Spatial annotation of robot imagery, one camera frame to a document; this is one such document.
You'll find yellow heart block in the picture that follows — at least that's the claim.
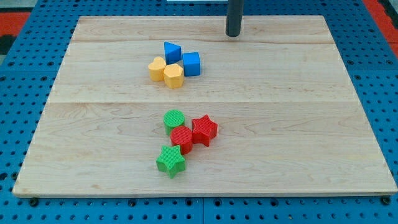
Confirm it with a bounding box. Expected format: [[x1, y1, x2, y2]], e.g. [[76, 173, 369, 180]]
[[148, 57, 166, 82]]

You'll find yellow hexagon block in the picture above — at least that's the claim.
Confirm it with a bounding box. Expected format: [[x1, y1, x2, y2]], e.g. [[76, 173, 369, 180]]
[[164, 63, 184, 89]]

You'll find red star block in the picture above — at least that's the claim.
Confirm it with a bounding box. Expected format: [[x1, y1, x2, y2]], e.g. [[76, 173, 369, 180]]
[[192, 114, 218, 147]]

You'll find red cylinder block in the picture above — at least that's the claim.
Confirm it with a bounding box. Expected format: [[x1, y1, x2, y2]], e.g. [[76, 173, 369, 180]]
[[170, 126, 193, 155]]

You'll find blue cube block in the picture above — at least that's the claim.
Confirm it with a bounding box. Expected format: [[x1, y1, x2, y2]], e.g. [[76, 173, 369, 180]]
[[182, 52, 201, 77]]

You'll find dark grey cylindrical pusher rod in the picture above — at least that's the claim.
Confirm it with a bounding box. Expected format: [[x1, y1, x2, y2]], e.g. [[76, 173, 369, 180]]
[[225, 0, 244, 37]]

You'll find green cylinder block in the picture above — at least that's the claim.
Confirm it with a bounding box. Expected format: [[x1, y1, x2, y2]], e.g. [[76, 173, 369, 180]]
[[163, 110, 185, 136]]

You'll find green star block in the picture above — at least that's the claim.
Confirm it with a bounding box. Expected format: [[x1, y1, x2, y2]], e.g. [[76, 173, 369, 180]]
[[156, 145, 186, 179]]

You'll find light wooden board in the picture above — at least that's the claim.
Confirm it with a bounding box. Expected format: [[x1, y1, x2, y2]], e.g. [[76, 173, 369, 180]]
[[12, 16, 397, 198]]

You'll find blue triangular prism block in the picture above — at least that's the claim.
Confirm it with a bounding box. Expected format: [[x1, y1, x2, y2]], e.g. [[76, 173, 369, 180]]
[[164, 42, 182, 65]]

